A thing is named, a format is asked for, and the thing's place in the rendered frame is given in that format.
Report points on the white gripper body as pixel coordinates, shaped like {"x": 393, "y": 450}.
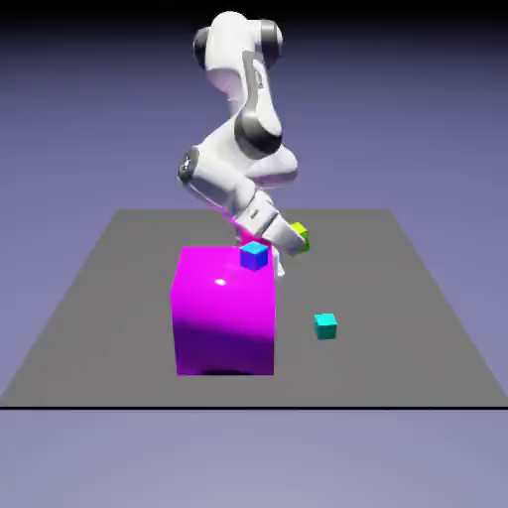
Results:
{"x": 285, "y": 235}

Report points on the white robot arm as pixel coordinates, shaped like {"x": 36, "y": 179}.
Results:
{"x": 246, "y": 99}

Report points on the small green cube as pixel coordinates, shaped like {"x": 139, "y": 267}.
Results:
{"x": 301, "y": 234}

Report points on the small blue cube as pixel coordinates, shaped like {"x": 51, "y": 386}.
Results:
{"x": 254, "y": 256}

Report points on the small teal cube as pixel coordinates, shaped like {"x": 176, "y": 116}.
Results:
{"x": 325, "y": 326}

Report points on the large magenta box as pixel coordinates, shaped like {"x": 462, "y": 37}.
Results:
{"x": 222, "y": 309}

